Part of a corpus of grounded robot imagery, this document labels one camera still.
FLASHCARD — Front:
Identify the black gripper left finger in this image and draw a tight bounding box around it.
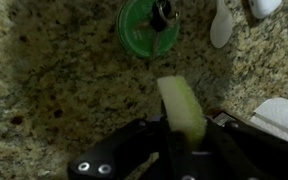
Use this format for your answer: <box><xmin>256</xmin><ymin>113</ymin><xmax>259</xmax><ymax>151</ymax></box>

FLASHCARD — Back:
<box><xmin>67</xmin><ymin>116</ymin><xmax>178</xmax><ymax>180</ymax></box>

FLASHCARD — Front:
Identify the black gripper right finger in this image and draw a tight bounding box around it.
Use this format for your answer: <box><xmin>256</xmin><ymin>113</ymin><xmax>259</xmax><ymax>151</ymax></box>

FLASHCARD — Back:
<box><xmin>193</xmin><ymin>111</ymin><xmax>288</xmax><ymax>180</ymax></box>

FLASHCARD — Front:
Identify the yellow green sponge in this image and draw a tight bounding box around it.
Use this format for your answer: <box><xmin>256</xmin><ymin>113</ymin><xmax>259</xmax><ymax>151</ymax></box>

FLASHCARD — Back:
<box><xmin>157</xmin><ymin>76</ymin><xmax>207</xmax><ymax>149</ymax></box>

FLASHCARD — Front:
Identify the white paper towel roll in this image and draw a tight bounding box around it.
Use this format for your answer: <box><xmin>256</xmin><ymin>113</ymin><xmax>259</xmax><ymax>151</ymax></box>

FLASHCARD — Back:
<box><xmin>250</xmin><ymin>98</ymin><xmax>288</xmax><ymax>141</ymax></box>

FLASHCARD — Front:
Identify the white plastic spoon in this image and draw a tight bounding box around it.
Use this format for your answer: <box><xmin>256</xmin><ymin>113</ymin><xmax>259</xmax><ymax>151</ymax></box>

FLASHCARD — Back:
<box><xmin>210</xmin><ymin>0</ymin><xmax>233</xmax><ymax>48</ymax></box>

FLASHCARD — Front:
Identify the green round lid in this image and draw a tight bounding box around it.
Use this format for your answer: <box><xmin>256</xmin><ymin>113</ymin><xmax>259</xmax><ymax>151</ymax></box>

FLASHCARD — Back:
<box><xmin>117</xmin><ymin>0</ymin><xmax>180</xmax><ymax>58</ymax></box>

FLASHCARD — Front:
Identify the small white case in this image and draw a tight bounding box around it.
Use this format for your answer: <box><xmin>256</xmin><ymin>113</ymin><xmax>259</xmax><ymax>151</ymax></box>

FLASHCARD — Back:
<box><xmin>248</xmin><ymin>0</ymin><xmax>282</xmax><ymax>19</ymax></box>

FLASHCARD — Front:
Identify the metal key ring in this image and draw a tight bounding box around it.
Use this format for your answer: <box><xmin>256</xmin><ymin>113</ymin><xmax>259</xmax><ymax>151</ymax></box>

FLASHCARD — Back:
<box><xmin>149</xmin><ymin>0</ymin><xmax>181</xmax><ymax>33</ymax></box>

